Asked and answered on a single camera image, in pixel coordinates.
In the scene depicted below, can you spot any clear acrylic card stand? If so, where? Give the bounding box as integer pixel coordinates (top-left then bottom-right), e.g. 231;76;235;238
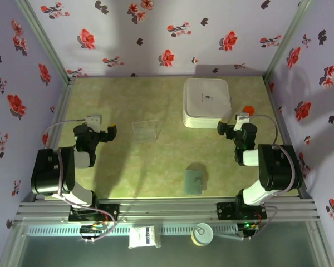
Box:
131;120;160;144

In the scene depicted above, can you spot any grey-green card holder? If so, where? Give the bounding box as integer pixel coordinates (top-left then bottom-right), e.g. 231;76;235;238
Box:
183;169;204;196

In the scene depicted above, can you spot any white paper packet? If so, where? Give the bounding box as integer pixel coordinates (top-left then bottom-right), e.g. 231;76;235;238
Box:
127;225;161;249

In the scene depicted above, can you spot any tin can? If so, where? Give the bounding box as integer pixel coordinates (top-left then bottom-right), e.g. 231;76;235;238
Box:
191;222;214;247

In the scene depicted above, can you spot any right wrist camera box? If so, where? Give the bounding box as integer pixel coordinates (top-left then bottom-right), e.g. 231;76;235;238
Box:
233;112;251;131

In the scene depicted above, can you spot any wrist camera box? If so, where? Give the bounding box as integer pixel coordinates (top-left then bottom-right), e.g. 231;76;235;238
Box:
233;112;251;131
85;113;103;132

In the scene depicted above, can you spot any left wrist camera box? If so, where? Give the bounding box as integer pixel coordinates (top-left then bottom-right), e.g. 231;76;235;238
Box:
85;113;103;132

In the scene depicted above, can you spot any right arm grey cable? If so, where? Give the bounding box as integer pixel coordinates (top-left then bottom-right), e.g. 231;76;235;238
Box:
249;113;297;241

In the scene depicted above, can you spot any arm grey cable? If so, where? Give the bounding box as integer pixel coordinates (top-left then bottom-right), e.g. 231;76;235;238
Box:
249;113;297;241
41;118;117;242

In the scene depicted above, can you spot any aluminium side rail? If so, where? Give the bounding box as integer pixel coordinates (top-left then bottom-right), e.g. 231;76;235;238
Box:
21;77;76;202
263;76;315;200

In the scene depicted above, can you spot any left arm grey cable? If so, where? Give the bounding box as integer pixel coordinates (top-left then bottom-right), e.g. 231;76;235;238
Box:
41;118;117;242

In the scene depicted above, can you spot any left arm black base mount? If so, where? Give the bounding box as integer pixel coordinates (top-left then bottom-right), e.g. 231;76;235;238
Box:
68;202;120;223

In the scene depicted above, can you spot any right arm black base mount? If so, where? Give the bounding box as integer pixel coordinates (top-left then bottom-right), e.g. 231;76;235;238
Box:
216;201;267;222

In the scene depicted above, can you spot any aluminium front rail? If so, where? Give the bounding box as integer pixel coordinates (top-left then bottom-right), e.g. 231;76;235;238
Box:
14;197;321;225

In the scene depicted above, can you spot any grey slotted cable duct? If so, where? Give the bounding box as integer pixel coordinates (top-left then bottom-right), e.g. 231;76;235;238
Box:
26;224;239;237

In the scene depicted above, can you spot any aluminium frame post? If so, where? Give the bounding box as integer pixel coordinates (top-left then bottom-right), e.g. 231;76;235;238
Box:
263;0;314;83
15;0;76;84

